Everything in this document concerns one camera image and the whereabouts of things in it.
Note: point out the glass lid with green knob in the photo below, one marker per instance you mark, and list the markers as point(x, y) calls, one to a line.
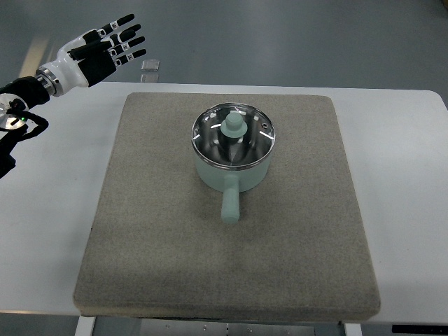
point(233, 136)

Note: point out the lower metal floor plate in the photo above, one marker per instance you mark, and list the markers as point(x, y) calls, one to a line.
point(149, 78)

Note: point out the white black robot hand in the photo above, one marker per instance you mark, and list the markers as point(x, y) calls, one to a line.
point(92, 57)

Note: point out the grey felt mat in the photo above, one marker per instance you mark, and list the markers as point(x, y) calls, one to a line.
point(159, 249)

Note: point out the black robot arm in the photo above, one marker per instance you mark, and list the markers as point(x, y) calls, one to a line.
point(19, 124)

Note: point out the mint green saucepan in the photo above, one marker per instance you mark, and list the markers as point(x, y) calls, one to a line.
point(231, 183)

